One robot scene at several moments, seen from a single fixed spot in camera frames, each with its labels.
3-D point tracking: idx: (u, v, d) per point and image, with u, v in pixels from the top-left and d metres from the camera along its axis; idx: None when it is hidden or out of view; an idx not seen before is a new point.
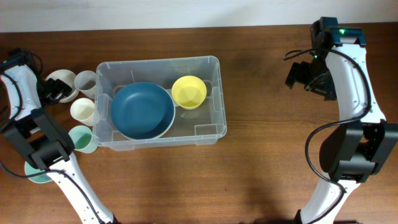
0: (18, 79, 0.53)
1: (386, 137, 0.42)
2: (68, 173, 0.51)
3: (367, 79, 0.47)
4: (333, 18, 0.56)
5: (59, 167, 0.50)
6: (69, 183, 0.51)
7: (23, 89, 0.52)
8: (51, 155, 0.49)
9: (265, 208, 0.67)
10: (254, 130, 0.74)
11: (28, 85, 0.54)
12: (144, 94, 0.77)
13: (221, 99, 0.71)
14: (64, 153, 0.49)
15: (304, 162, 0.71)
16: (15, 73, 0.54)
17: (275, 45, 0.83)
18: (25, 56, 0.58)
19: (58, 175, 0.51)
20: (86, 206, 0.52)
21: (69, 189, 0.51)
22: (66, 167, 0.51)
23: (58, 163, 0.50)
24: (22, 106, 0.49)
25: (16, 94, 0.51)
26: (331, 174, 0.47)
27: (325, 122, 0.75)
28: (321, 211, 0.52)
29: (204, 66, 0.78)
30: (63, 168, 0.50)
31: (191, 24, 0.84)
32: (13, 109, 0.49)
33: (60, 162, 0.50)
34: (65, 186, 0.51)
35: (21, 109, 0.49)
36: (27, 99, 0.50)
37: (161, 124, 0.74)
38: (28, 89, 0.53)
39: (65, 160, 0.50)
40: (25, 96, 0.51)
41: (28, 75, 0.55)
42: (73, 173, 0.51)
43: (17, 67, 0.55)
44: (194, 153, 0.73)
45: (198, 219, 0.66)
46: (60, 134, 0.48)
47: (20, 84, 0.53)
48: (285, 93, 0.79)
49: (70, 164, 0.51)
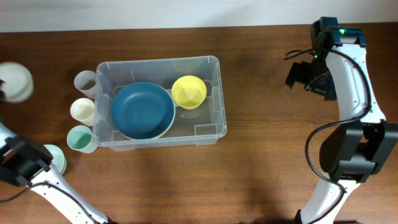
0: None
1: (386, 137, 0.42)
2: (51, 183, 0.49)
3: (367, 79, 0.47)
4: (333, 18, 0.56)
5: (41, 178, 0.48)
6: (56, 191, 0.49)
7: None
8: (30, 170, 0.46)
9: (265, 208, 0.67)
10: (254, 130, 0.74)
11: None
12: (144, 94, 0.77)
13: (221, 99, 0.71)
14: (45, 163, 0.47)
15: (304, 162, 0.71)
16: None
17: (275, 45, 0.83)
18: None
19: (42, 187, 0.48)
20: (78, 213, 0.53)
21: (58, 198, 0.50)
22: (48, 177, 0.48)
23: (38, 176, 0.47)
24: None
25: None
26: (331, 174, 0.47)
27: (325, 122, 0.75)
28: (321, 211, 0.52)
29: (204, 66, 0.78)
30: (45, 178, 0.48)
31: (191, 23, 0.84)
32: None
33: (40, 173, 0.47)
34: (52, 195, 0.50)
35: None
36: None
37: (161, 124, 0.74)
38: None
39: (46, 170, 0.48)
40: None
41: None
42: (58, 182, 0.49)
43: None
44: (194, 153, 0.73)
45: (198, 219, 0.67)
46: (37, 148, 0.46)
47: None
48: (284, 93, 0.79)
49: (52, 173, 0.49)
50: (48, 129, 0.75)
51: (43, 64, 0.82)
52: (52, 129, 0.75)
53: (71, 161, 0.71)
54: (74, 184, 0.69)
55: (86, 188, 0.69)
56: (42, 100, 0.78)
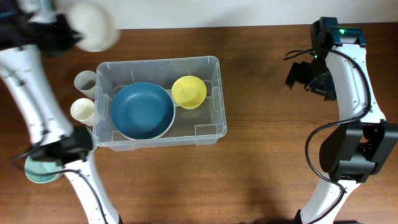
0: (26, 78, 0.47)
1: (386, 137, 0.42)
2: (83, 174, 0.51)
3: (367, 79, 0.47)
4: (333, 18, 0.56)
5: (75, 167, 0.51)
6: (83, 182, 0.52)
7: (35, 97, 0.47)
8: (69, 158, 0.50)
9: (265, 208, 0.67)
10: (254, 130, 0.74)
11: (41, 87, 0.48)
12: (144, 94, 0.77)
13: (221, 99, 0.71)
14: (83, 154, 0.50)
15: (305, 162, 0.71)
16: (18, 65, 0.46)
17: (275, 45, 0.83)
18: (13, 18, 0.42)
19: (73, 174, 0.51)
20: (95, 208, 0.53)
21: (83, 188, 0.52)
22: (83, 167, 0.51)
23: (74, 163, 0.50)
24: (45, 126, 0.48)
25: (32, 109, 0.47)
26: (331, 174, 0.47)
27: (325, 122, 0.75)
28: (321, 211, 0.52)
29: (204, 66, 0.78)
30: (78, 168, 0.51)
31: (191, 23, 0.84)
32: (37, 127, 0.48)
33: (76, 161, 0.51)
34: (78, 184, 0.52)
35: (46, 133, 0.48)
36: (48, 117, 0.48)
37: (161, 124, 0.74)
38: (41, 96, 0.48)
39: (83, 161, 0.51)
40: (44, 111, 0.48)
41: (37, 70, 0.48)
42: (88, 174, 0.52)
43: (17, 56, 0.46)
44: (194, 153, 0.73)
45: (198, 219, 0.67)
46: (79, 141, 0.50)
47: (30, 87, 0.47)
48: (284, 93, 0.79)
49: (87, 165, 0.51)
50: None
51: None
52: None
53: None
54: None
55: None
56: None
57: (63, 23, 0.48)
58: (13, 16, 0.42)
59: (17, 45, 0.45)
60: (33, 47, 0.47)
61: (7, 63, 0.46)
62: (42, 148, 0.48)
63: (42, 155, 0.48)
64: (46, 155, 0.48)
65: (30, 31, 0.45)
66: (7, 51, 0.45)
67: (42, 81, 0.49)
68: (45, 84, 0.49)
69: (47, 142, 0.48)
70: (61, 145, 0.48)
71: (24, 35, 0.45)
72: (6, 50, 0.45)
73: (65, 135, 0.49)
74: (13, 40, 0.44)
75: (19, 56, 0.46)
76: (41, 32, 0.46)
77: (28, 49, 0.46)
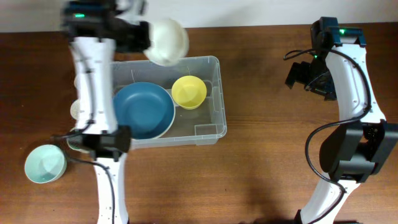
0: (94, 67, 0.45)
1: (386, 137, 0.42)
2: (109, 172, 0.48)
3: (367, 79, 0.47)
4: (333, 18, 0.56)
5: (105, 163, 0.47)
6: (106, 180, 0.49)
7: (95, 86, 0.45)
8: (104, 152, 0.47)
9: (265, 208, 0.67)
10: (254, 130, 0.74)
11: (105, 79, 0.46)
12: (145, 94, 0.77)
13: (221, 99, 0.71)
14: (116, 156, 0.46)
15: (305, 162, 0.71)
16: (89, 53, 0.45)
17: (275, 45, 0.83)
18: (109, 10, 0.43)
19: (101, 168, 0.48)
20: (109, 206, 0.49)
21: (104, 185, 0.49)
22: (111, 166, 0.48)
23: (106, 160, 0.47)
24: (92, 118, 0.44)
25: (89, 98, 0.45)
26: (331, 174, 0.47)
27: (325, 122, 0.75)
28: (321, 211, 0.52)
29: (204, 66, 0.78)
30: (108, 165, 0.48)
31: (191, 23, 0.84)
32: (86, 115, 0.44)
33: (109, 159, 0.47)
34: (102, 180, 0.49)
35: (91, 124, 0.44)
36: (97, 109, 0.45)
37: (161, 124, 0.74)
38: (104, 88, 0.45)
39: (115, 161, 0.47)
40: (97, 102, 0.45)
41: (106, 63, 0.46)
42: (114, 174, 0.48)
43: (93, 44, 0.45)
44: (194, 153, 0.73)
45: (198, 219, 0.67)
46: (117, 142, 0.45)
47: (95, 76, 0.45)
48: (284, 93, 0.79)
49: (117, 165, 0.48)
50: (48, 129, 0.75)
51: (43, 63, 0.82)
52: (52, 129, 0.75)
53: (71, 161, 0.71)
54: (74, 183, 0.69)
55: (86, 188, 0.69)
56: (42, 100, 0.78)
57: (145, 30, 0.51)
58: (106, 10, 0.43)
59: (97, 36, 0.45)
60: (111, 42, 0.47)
61: (82, 50, 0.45)
62: (80, 135, 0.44)
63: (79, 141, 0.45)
64: (83, 142, 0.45)
65: (119, 28, 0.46)
66: (88, 38, 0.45)
67: (107, 77, 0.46)
68: (109, 80, 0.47)
69: (89, 132, 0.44)
70: (99, 139, 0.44)
71: (109, 28, 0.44)
72: (86, 38, 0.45)
73: (107, 132, 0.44)
74: (97, 31, 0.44)
75: (96, 45, 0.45)
76: (123, 30, 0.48)
77: (108, 41, 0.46)
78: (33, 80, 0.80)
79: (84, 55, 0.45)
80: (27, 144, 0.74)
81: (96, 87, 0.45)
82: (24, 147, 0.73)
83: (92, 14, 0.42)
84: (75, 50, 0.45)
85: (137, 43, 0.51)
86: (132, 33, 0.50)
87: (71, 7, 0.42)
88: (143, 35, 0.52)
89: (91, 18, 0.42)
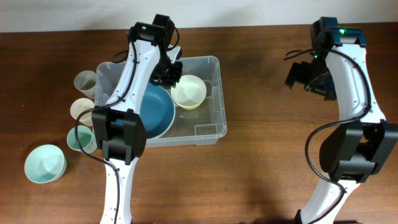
0: (140, 61, 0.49)
1: (385, 137, 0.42)
2: (119, 174, 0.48)
3: (367, 79, 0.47)
4: (333, 18, 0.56)
5: (116, 164, 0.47)
6: (115, 181, 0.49)
7: (135, 76, 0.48)
8: (117, 151, 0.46)
9: (265, 208, 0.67)
10: (254, 130, 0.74)
11: (145, 74, 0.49)
12: (147, 94, 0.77)
13: (221, 99, 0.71)
14: (128, 157, 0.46)
15: (305, 162, 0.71)
16: (142, 50, 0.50)
17: (275, 45, 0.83)
18: (164, 32, 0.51)
19: (111, 169, 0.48)
20: (113, 207, 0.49)
21: (111, 186, 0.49)
22: (122, 168, 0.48)
23: (117, 161, 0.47)
24: (123, 97, 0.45)
25: (127, 81, 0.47)
26: (331, 174, 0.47)
27: (325, 122, 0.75)
28: (321, 211, 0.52)
29: (204, 66, 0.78)
30: (119, 167, 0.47)
31: (191, 24, 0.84)
32: (118, 94, 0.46)
33: (121, 160, 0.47)
34: (112, 181, 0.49)
35: (120, 101, 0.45)
36: (131, 92, 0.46)
37: (162, 124, 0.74)
38: (142, 82, 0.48)
39: (125, 163, 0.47)
40: (133, 86, 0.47)
41: (151, 65, 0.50)
42: (124, 177, 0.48)
43: (147, 45, 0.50)
44: (194, 153, 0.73)
45: (198, 219, 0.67)
46: (137, 140, 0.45)
47: (139, 66, 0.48)
48: (284, 93, 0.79)
49: (127, 168, 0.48)
50: (48, 129, 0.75)
51: (43, 63, 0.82)
52: (52, 129, 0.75)
53: (71, 161, 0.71)
54: (74, 183, 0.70)
55: (86, 188, 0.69)
56: (42, 100, 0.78)
57: (176, 68, 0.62)
58: (163, 32, 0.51)
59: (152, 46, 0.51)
60: (159, 53, 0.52)
61: (137, 49, 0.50)
62: (107, 116, 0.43)
63: (102, 122, 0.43)
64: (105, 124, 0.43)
65: (165, 56, 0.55)
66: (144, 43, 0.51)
67: (147, 76, 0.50)
68: (147, 79, 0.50)
69: (115, 109, 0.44)
70: None
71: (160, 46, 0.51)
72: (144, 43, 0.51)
73: (132, 112, 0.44)
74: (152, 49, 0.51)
75: (149, 46, 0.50)
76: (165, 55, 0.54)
77: (158, 51, 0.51)
78: (33, 81, 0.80)
79: (136, 50, 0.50)
80: (27, 144, 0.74)
81: (135, 76, 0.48)
82: (24, 147, 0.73)
83: (155, 32, 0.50)
84: (131, 46, 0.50)
85: (168, 75, 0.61)
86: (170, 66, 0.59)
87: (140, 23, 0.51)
88: (173, 71, 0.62)
89: (151, 35, 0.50)
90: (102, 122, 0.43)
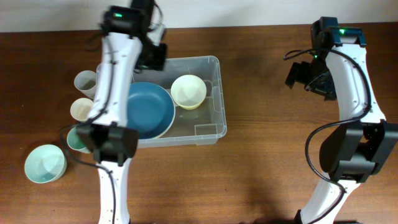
0: (119, 61, 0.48)
1: (385, 137, 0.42)
2: (112, 176, 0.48)
3: (367, 79, 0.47)
4: (333, 18, 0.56)
5: (109, 167, 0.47)
6: (109, 183, 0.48)
7: (115, 79, 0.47)
8: (109, 156, 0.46)
9: (265, 208, 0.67)
10: (254, 130, 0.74)
11: (126, 75, 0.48)
12: (146, 94, 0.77)
13: (221, 99, 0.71)
14: (121, 160, 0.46)
15: (305, 162, 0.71)
16: (118, 46, 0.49)
17: (275, 45, 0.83)
18: (142, 17, 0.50)
19: (104, 172, 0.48)
20: (110, 208, 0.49)
21: (106, 189, 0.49)
22: (115, 170, 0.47)
23: (111, 163, 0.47)
24: (104, 108, 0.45)
25: (107, 87, 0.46)
26: (331, 174, 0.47)
27: (325, 122, 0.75)
28: (321, 211, 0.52)
29: (204, 66, 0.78)
30: (111, 169, 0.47)
31: (191, 24, 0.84)
32: (100, 105, 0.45)
33: (114, 163, 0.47)
34: (106, 183, 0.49)
35: (103, 113, 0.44)
36: (112, 101, 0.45)
37: (162, 124, 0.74)
38: (124, 85, 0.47)
39: (119, 165, 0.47)
40: (114, 93, 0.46)
41: (130, 61, 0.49)
42: (117, 178, 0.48)
43: (123, 40, 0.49)
44: (194, 153, 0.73)
45: (198, 219, 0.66)
46: (127, 144, 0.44)
47: (118, 68, 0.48)
48: (284, 93, 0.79)
49: (120, 170, 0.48)
50: (48, 129, 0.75)
51: (43, 63, 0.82)
52: (52, 129, 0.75)
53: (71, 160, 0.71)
54: (74, 183, 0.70)
55: (86, 188, 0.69)
56: (42, 100, 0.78)
57: (161, 51, 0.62)
58: (142, 17, 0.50)
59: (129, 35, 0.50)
60: (138, 45, 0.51)
61: (113, 43, 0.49)
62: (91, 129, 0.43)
63: (87, 135, 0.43)
64: (90, 137, 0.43)
65: (146, 41, 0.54)
66: (120, 35, 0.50)
67: (128, 74, 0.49)
68: (129, 77, 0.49)
69: (98, 122, 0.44)
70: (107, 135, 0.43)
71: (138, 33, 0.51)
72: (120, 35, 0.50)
73: (116, 125, 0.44)
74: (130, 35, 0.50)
75: (125, 41, 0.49)
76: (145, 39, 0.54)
77: (137, 41, 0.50)
78: (33, 81, 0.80)
79: (112, 48, 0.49)
80: (27, 144, 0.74)
81: (115, 79, 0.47)
82: (24, 147, 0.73)
83: (132, 18, 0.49)
84: (106, 43, 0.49)
85: (151, 59, 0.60)
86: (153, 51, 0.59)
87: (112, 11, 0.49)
88: (158, 54, 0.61)
89: (128, 22, 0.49)
90: (87, 134, 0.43)
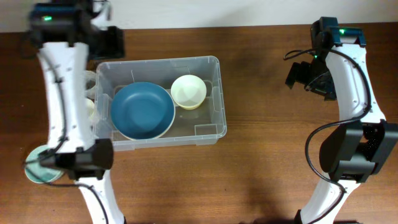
0: (64, 76, 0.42)
1: (386, 137, 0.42)
2: (94, 190, 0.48)
3: (367, 79, 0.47)
4: (333, 18, 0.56)
5: (89, 182, 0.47)
6: (93, 196, 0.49)
7: (66, 98, 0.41)
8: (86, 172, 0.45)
9: (265, 208, 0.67)
10: (254, 130, 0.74)
11: (76, 89, 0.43)
12: (145, 94, 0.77)
13: (221, 99, 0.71)
14: (99, 173, 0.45)
15: (304, 162, 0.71)
16: (60, 59, 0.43)
17: (275, 45, 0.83)
18: (79, 12, 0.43)
19: (85, 188, 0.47)
20: (102, 217, 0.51)
21: (91, 201, 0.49)
22: (96, 185, 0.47)
23: (89, 179, 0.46)
24: (64, 135, 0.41)
25: (59, 111, 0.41)
26: (331, 174, 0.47)
27: (325, 122, 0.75)
28: (321, 211, 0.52)
29: (204, 66, 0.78)
30: (92, 184, 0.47)
31: (191, 24, 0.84)
32: (58, 132, 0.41)
33: (92, 178, 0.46)
34: (89, 196, 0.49)
35: (64, 141, 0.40)
36: (71, 124, 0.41)
37: (161, 124, 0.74)
38: (78, 101, 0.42)
39: (98, 179, 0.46)
40: (69, 114, 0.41)
41: (78, 70, 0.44)
42: (100, 191, 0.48)
43: (63, 50, 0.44)
44: (194, 153, 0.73)
45: (198, 219, 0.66)
46: (101, 159, 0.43)
47: (66, 84, 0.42)
48: (284, 93, 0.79)
49: (101, 183, 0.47)
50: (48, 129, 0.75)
51: None
52: None
53: None
54: None
55: None
56: (43, 100, 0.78)
57: (112, 37, 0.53)
58: (78, 12, 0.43)
59: (69, 40, 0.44)
60: (83, 48, 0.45)
61: (51, 56, 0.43)
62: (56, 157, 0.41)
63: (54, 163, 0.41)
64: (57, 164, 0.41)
65: (94, 35, 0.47)
66: (58, 44, 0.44)
67: (80, 86, 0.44)
68: (81, 88, 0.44)
69: (62, 151, 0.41)
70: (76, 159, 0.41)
71: (81, 30, 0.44)
72: (57, 44, 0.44)
73: (83, 150, 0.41)
74: (68, 36, 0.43)
75: (66, 50, 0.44)
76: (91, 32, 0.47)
77: (79, 44, 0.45)
78: (33, 81, 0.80)
79: (54, 63, 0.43)
80: (27, 144, 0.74)
81: (66, 98, 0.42)
82: (25, 147, 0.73)
83: (64, 16, 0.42)
84: (45, 59, 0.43)
85: (105, 48, 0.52)
86: (101, 40, 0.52)
87: (39, 10, 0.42)
88: (110, 41, 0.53)
89: (61, 22, 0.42)
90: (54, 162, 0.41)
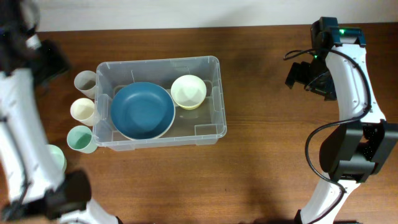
0: (9, 111, 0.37)
1: (385, 137, 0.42)
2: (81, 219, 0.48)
3: (367, 79, 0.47)
4: (333, 18, 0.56)
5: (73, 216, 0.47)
6: None
7: (15, 136, 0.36)
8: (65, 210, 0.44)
9: (265, 208, 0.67)
10: (254, 130, 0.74)
11: (27, 122, 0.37)
12: (145, 94, 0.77)
13: (221, 99, 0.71)
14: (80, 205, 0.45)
15: (304, 162, 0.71)
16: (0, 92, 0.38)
17: (275, 45, 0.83)
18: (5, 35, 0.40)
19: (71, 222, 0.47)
20: None
21: None
22: (81, 216, 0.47)
23: (72, 214, 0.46)
24: (26, 180, 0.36)
25: (12, 154, 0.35)
26: (331, 174, 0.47)
27: (325, 122, 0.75)
28: (321, 211, 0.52)
29: (205, 66, 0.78)
30: (76, 216, 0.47)
31: (191, 24, 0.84)
32: (17, 180, 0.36)
33: (74, 211, 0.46)
34: None
35: (27, 186, 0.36)
36: (32, 166, 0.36)
37: (161, 124, 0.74)
38: (32, 135, 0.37)
39: (82, 211, 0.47)
40: (25, 156, 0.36)
41: (23, 99, 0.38)
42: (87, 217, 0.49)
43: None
44: (194, 153, 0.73)
45: (198, 219, 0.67)
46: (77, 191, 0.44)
47: (12, 121, 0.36)
48: (283, 93, 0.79)
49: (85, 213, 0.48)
50: (48, 129, 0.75)
51: None
52: (52, 129, 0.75)
53: (71, 161, 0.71)
54: None
55: None
56: None
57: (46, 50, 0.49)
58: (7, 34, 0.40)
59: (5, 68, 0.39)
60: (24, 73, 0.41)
61: None
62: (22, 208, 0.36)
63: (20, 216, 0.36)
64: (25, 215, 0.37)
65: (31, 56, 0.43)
66: None
67: (30, 115, 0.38)
68: (32, 117, 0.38)
69: (28, 197, 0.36)
70: (46, 202, 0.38)
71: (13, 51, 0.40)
72: None
73: (53, 190, 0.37)
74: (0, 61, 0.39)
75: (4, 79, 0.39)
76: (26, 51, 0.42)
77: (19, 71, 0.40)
78: None
79: None
80: None
81: (17, 136, 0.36)
82: None
83: None
84: None
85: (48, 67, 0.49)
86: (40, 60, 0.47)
87: None
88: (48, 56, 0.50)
89: None
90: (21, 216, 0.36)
